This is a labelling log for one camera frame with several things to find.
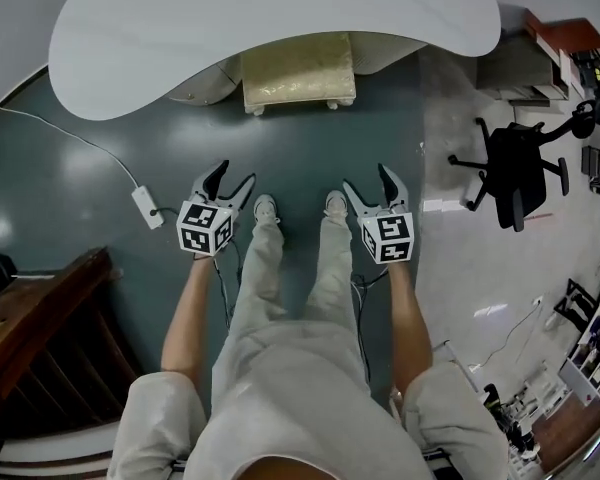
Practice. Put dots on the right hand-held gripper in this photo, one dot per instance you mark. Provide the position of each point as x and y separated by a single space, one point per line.
390 238

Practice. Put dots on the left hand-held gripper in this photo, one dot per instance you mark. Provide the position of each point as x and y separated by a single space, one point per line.
200 228

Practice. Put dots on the cream upholstered stool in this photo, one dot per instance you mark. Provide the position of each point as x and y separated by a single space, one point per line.
300 68

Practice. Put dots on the white curved desk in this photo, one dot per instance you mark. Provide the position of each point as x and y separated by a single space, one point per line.
230 8

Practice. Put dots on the person's left forearm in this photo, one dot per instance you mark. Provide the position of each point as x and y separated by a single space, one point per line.
187 318

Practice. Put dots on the person's right forearm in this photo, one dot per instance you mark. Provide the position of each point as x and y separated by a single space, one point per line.
410 328

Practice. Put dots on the person's right white shoe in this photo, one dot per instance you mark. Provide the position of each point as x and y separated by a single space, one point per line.
336 204

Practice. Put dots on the person's white shoe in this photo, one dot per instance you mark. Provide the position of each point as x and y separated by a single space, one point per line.
266 208
336 204

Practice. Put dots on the person's left white shoe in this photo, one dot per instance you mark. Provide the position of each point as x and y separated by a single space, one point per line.
266 208

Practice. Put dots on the white power strip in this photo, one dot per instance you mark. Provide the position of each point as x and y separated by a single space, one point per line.
147 208

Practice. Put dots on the person's light grey trousers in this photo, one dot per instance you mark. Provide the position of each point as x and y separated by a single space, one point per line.
265 268

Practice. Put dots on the black office chair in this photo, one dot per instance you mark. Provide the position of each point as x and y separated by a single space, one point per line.
517 168

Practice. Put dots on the white floor socket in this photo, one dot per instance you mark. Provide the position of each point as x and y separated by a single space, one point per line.
538 301

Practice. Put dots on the person's white shirt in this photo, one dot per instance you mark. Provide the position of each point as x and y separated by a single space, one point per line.
300 408

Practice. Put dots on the black metal stand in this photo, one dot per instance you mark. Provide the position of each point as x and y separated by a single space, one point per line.
575 305

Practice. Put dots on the black and green object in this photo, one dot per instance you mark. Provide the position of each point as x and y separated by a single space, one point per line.
491 397

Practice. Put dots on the black yellow machine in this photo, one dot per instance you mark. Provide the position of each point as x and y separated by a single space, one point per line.
592 68

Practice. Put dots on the white shelf unit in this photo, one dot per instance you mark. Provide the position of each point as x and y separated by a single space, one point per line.
595 363

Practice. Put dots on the white striped bedding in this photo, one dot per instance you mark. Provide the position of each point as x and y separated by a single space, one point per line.
45 448

